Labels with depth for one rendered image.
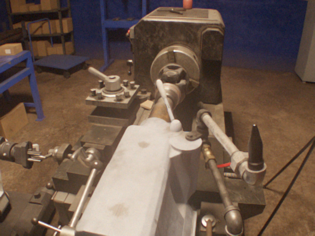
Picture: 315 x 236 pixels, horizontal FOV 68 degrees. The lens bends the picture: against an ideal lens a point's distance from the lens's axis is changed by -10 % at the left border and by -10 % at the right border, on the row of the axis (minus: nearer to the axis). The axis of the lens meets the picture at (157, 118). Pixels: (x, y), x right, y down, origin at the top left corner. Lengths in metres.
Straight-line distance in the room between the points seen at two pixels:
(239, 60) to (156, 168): 4.47
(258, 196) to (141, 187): 0.53
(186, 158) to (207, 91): 0.93
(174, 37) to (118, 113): 0.63
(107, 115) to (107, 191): 0.50
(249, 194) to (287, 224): 1.18
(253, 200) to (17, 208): 1.59
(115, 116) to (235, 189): 0.52
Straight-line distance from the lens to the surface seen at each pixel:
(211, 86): 1.54
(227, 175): 1.04
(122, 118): 0.97
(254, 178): 0.44
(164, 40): 1.48
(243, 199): 0.95
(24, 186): 2.43
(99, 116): 1.01
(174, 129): 0.71
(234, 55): 4.94
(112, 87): 0.98
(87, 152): 0.88
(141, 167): 0.60
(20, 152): 1.18
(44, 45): 5.40
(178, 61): 1.28
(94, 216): 0.51
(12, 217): 1.98
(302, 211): 2.27
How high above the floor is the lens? 1.56
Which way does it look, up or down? 30 degrees down
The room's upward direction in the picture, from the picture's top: straight up
